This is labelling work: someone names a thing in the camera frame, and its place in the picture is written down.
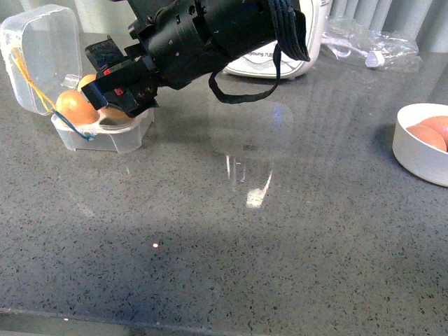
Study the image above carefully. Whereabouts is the brown egg in bowl front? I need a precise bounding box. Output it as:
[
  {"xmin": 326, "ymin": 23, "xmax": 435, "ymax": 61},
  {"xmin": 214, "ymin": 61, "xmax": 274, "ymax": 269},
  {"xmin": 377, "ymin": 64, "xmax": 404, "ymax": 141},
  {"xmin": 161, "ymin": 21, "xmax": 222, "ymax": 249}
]
[{"xmin": 407, "ymin": 125, "xmax": 447, "ymax": 152}]

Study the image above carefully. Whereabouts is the brown egg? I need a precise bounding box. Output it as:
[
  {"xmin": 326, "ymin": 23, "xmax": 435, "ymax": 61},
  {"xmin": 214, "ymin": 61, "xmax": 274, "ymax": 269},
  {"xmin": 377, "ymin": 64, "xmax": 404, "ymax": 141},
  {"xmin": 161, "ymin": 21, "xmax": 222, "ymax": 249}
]
[
  {"xmin": 56, "ymin": 90, "xmax": 99, "ymax": 125},
  {"xmin": 99, "ymin": 107, "xmax": 134, "ymax": 124},
  {"xmin": 420, "ymin": 115, "xmax": 448, "ymax": 146},
  {"xmin": 77, "ymin": 73, "xmax": 97, "ymax": 92},
  {"xmin": 407, "ymin": 125, "xmax": 447, "ymax": 152}
]

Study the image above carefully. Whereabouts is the clear plastic bag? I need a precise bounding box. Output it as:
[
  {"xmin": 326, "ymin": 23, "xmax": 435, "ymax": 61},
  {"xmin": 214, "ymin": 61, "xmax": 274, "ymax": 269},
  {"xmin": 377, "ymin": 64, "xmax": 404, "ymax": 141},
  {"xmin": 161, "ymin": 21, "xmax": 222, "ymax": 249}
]
[{"xmin": 321, "ymin": 17, "xmax": 423, "ymax": 73}]

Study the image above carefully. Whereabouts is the clear plastic egg box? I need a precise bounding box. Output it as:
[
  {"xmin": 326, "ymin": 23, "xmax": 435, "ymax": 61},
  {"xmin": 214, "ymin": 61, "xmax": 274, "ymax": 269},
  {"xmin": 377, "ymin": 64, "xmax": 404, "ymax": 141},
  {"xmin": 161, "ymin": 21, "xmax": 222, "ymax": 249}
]
[{"xmin": 1, "ymin": 4, "xmax": 154, "ymax": 154}]

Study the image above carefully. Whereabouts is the brown egg in bowl back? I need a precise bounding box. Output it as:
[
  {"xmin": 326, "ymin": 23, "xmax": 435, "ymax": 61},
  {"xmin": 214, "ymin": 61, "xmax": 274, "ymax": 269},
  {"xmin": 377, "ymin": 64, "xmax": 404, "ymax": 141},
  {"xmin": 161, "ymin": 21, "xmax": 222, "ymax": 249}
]
[{"xmin": 420, "ymin": 115, "xmax": 448, "ymax": 146}]

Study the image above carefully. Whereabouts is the white power cord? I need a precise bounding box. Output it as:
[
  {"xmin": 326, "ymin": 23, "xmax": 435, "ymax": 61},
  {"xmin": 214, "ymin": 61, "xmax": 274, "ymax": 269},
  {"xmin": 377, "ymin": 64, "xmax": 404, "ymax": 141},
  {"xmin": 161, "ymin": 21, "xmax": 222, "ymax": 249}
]
[{"xmin": 321, "ymin": 34, "xmax": 386, "ymax": 69}]

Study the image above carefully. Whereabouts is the white Joyoung blender appliance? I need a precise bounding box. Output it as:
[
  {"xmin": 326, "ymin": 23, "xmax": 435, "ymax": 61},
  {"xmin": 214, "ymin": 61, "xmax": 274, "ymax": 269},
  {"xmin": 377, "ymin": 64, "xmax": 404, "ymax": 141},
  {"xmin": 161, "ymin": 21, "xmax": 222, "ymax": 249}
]
[{"xmin": 223, "ymin": 1, "xmax": 332, "ymax": 78}]

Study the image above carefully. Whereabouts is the black cable bundle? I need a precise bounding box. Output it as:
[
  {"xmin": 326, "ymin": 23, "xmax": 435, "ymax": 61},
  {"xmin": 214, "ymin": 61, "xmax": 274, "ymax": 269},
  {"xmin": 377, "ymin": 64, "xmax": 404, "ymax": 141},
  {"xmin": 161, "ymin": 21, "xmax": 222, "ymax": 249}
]
[{"xmin": 208, "ymin": 0, "xmax": 312, "ymax": 105}]

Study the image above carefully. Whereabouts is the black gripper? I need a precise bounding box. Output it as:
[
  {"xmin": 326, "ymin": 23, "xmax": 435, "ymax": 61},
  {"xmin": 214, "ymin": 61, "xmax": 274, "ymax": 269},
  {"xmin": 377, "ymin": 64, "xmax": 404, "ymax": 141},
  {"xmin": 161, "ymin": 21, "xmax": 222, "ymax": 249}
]
[{"xmin": 81, "ymin": 6, "xmax": 224, "ymax": 118}]

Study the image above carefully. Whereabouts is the blue rubber band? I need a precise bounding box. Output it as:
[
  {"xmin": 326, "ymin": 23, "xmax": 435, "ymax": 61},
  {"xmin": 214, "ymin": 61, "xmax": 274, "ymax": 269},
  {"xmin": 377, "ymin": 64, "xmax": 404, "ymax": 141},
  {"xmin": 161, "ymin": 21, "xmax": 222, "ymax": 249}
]
[{"xmin": 52, "ymin": 109, "xmax": 96, "ymax": 141}]

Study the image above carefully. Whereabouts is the white round bowl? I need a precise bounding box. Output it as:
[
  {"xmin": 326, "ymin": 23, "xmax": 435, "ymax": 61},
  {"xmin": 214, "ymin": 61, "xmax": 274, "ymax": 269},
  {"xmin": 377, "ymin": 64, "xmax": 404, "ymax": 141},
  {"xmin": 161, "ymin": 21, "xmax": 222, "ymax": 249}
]
[{"xmin": 392, "ymin": 103, "xmax": 447, "ymax": 187}]

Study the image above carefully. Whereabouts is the yellow rubber band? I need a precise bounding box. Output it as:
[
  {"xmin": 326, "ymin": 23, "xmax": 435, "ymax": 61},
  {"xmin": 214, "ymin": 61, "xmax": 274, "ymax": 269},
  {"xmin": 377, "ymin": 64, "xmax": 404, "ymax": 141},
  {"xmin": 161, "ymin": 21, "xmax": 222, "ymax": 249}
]
[{"xmin": 12, "ymin": 48, "xmax": 55, "ymax": 113}]

